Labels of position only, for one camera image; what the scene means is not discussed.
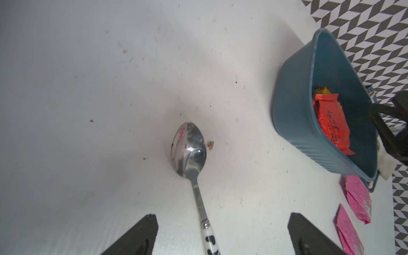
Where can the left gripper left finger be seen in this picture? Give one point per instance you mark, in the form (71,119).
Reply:
(138,240)

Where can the cow pattern handle spoon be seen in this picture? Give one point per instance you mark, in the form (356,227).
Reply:
(188,157)

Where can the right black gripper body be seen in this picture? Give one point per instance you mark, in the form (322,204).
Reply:
(395,142)

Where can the teal plastic storage box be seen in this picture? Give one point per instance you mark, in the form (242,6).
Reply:
(322,62)

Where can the pink tea bag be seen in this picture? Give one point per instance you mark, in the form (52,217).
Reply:
(358,198)
(350,241)

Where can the yellow tea bag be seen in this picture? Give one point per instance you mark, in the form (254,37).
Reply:
(322,91)

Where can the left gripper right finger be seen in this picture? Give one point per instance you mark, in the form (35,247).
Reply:
(309,240)

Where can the red tea bag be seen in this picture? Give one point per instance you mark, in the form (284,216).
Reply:
(332,121)

